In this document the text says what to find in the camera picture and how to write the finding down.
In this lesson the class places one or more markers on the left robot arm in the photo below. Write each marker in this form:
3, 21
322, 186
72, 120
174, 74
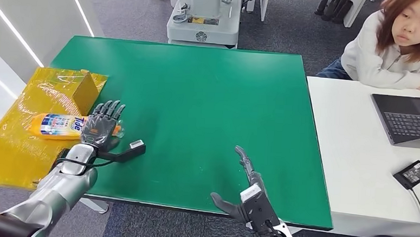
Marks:
55, 192

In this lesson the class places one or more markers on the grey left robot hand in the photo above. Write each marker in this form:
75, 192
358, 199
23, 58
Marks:
100, 128

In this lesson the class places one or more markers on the yellow taped cardboard box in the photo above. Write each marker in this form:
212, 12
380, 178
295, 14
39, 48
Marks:
13, 157

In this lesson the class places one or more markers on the white table foot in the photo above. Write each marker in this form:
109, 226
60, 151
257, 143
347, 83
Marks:
95, 205

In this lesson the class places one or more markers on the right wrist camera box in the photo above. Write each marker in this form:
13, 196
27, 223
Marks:
259, 206

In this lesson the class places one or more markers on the white machine base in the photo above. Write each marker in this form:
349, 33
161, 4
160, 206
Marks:
203, 27

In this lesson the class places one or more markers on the person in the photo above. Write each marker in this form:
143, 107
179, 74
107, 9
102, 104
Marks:
378, 58

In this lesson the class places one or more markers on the white wall light strip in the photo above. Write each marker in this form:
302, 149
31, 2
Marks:
15, 28
0, 81
80, 8

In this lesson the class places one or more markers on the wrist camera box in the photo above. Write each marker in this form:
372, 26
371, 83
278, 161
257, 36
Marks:
129, 153
259, 206

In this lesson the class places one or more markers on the orange detergent bottle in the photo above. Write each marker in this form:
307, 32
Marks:
55, 125

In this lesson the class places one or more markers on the black power adapter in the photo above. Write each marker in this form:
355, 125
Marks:
413, 175

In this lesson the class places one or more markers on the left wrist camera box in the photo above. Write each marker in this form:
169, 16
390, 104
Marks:
129, 153

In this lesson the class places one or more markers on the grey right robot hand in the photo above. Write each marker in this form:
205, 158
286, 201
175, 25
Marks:
227, 206

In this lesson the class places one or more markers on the white cabinet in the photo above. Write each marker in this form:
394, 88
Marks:
355, 10

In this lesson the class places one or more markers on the dark grey laptop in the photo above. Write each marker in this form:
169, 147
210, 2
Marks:
411, 124

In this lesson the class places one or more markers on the black boot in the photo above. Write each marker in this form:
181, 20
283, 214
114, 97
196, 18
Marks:
321, 6
339, 9

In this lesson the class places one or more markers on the white furniture panel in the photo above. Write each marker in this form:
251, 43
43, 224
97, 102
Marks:
263, 5

